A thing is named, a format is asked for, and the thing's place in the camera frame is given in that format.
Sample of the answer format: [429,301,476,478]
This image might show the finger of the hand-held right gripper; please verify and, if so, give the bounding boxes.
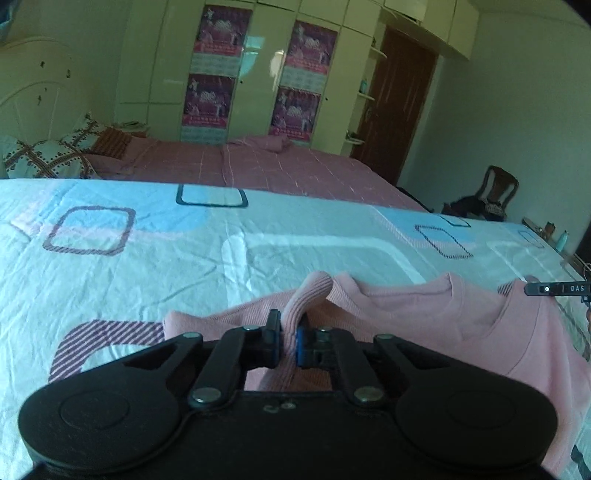
[524,280,561,299]

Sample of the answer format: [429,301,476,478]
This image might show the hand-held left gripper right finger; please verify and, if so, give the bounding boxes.
[297,324,462,407]

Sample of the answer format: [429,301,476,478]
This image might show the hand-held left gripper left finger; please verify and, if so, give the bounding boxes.
[124,310,283,408]

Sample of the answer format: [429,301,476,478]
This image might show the pink sweatshirt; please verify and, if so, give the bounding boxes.
[164,271,591,467]

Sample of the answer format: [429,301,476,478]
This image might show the dark clothes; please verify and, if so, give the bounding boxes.
[442,196,504,222]

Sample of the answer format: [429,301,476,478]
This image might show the wooden desk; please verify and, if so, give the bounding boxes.
[522,217,591,278]

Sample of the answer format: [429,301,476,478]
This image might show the wooden chair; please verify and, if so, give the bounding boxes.
[475,165,519,220]

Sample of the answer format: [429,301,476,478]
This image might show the patterned light blue bed sheet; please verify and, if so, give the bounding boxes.
[0,178,591,480]

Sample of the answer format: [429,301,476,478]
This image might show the pink checked bed sheet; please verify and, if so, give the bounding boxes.
[83,134,432,213]

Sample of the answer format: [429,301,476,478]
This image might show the folded pink cloth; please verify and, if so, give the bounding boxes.
[231,134,293,153]

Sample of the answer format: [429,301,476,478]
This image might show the brown wooden door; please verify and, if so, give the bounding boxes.
[349,28,439,185]

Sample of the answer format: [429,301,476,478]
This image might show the brown pillow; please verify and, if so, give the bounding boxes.
[90,127,133,158]

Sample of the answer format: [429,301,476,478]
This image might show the cream wardrobe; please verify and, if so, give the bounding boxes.
[115,0,478,158]

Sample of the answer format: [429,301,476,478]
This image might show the patterned white pillow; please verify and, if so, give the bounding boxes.
[2,138,100,180]
[62,117,110,151]

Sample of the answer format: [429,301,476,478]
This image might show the cream headboard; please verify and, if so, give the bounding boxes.
[0,39,88,155]

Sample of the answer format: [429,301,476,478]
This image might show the pink wall poster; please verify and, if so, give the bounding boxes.
[269,87,322,140]
[180,74,236,141]
[191,4,254,77]
[281,19,339,88]

